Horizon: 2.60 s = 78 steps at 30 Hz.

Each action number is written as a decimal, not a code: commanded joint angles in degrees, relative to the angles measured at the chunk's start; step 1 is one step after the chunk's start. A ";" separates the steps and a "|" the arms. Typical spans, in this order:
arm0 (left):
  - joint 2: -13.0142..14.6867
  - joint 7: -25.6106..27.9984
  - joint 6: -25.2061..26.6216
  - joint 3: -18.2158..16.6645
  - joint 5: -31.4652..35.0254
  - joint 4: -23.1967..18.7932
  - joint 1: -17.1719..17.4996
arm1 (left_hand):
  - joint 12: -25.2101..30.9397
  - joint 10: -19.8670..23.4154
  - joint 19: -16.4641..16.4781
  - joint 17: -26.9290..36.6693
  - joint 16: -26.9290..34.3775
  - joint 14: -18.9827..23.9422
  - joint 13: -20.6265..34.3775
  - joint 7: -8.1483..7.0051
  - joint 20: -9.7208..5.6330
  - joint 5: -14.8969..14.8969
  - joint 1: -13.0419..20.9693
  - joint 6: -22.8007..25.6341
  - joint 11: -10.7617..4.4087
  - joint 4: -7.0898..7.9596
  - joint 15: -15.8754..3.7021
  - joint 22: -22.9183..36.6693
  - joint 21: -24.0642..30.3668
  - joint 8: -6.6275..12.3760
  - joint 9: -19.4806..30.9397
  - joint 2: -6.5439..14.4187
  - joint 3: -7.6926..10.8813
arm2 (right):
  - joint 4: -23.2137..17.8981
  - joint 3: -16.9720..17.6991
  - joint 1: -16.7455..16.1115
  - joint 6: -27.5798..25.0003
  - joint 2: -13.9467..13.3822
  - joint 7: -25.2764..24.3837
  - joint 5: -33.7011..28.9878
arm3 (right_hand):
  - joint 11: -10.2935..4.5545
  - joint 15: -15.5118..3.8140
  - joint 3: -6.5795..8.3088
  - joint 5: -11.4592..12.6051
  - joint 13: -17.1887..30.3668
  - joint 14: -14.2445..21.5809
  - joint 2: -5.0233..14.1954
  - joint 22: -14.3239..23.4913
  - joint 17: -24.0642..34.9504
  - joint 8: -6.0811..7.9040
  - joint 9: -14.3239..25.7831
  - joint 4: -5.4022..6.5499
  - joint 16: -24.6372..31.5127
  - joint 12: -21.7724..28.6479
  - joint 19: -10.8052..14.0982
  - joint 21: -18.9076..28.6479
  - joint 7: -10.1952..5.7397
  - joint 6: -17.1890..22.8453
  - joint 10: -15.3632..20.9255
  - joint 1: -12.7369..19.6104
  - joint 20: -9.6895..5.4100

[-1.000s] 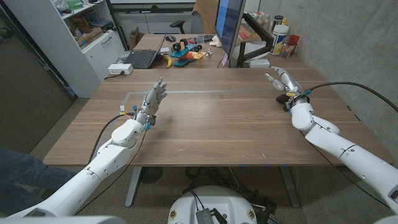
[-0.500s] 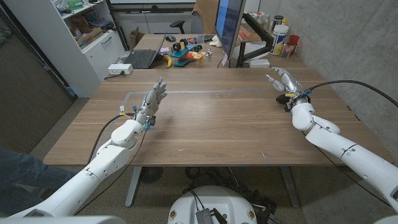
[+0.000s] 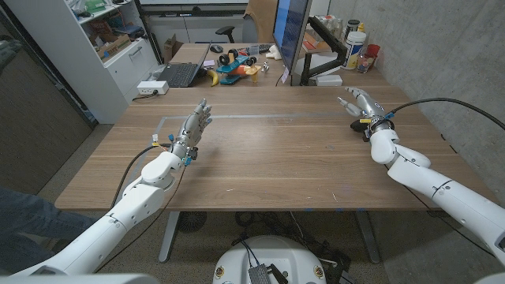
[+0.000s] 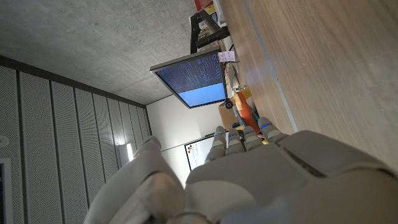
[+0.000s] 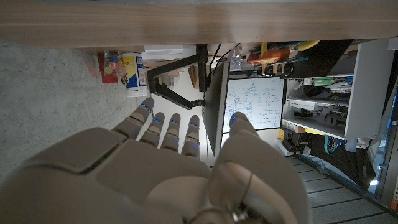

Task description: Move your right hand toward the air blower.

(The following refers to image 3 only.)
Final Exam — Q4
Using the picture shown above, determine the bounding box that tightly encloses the black capped bottle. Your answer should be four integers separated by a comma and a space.
346, 19, 361, 40

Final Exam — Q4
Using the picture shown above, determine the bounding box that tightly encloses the black computer monitor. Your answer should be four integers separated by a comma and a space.
271, 0, 312, 76

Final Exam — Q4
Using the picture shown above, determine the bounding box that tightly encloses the small white box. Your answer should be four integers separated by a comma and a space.
315, 74, 343, 88

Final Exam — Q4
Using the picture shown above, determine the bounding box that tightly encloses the black rubber air blower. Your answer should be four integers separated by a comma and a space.
350, 119, 372, 133

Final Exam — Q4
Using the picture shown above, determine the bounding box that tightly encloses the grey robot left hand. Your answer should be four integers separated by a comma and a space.
170, 98, 213, 159

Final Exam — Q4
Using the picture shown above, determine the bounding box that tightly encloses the teal and orange toy vehicle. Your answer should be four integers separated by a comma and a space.
215, 48, 263, 86

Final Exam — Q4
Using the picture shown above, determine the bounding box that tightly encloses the clear glass jar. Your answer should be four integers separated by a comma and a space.
357, 53, 376, 74

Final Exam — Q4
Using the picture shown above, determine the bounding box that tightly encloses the white plastic canister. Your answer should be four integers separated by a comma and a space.
342, 31, 368, 71

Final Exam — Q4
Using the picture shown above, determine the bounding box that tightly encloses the grey electronics box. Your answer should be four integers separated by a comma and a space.
247, 264, 273, 284

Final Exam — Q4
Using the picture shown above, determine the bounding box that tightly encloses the black laptop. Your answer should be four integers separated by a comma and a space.
156, 41, 212, 88

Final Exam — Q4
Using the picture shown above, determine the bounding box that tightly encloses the white power strip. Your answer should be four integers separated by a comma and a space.
137, 80, 170, 96

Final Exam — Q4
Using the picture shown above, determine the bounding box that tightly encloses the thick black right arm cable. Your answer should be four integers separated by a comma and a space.
388, 97, 505, 131

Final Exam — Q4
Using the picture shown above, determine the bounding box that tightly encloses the grey table leg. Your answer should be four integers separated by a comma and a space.
356, 210, 381, 264
158, 211, 181, 263

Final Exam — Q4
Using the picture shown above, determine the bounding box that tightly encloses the cardboard box with print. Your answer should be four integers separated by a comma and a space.
96, 34, 132, 61

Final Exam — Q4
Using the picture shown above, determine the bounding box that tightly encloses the plain open cardboard box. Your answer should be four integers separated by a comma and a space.
163, 34, 185, 64

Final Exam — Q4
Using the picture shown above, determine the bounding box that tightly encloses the person leg in jeans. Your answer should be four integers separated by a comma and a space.
0, 185, 99, 273

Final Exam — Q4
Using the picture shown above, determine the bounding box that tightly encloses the round black fan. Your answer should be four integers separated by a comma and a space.
176, 211, 208, 234

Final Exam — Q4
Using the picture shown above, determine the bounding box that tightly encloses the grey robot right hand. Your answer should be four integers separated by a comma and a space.
337, 86, 395, 135

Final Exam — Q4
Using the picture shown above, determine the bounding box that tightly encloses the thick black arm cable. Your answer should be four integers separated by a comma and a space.
388, 97, 505, 131
110, 144, 173, 210

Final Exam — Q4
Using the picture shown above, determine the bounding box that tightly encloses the white shelf cabinet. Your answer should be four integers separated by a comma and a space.
3, 0, 161, 124

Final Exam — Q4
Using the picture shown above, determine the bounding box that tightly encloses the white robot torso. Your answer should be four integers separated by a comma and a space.
212, 235, 327, 284

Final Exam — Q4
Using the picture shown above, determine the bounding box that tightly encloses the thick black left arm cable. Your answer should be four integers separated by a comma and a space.
110, 144, 173, 210

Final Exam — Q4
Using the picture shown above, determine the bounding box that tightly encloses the black keyboard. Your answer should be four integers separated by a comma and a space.
247, 43, 274, 55

